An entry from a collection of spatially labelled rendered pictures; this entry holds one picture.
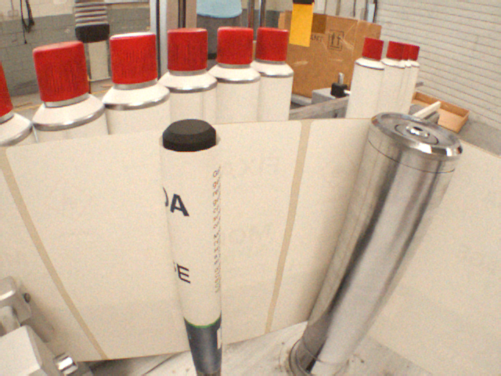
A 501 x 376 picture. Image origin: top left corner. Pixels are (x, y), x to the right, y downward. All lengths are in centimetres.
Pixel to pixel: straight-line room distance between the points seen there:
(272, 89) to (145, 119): 15
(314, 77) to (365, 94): 45
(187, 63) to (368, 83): 34
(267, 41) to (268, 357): 28
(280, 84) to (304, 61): 65
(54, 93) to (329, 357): 23
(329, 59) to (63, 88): 81
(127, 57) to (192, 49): 6
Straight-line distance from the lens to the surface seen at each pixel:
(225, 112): 28
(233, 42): 27
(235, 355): 24
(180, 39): 24
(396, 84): 62
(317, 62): 94
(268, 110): 32
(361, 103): 52
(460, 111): 142
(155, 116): 22
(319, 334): 18
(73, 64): 20
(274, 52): 31
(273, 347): 25
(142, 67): 21
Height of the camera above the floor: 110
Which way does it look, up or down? 33 degrees down
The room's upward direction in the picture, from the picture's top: 4 degrees clockwise
